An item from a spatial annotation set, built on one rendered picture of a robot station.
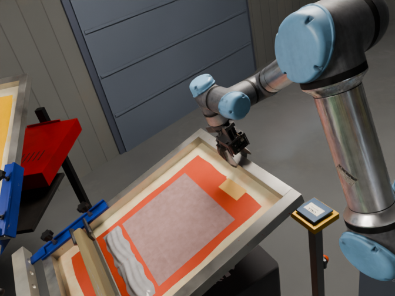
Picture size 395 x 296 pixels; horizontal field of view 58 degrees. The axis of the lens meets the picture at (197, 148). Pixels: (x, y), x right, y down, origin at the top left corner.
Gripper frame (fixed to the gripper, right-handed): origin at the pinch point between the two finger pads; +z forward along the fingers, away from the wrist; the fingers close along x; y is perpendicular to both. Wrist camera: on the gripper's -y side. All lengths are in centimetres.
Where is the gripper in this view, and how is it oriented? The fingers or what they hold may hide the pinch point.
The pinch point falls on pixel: (238, 160)
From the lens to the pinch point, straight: 125.6
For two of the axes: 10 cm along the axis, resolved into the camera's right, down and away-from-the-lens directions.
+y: 4.9, 3.7, -7.9
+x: 7.7, -6.2, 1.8
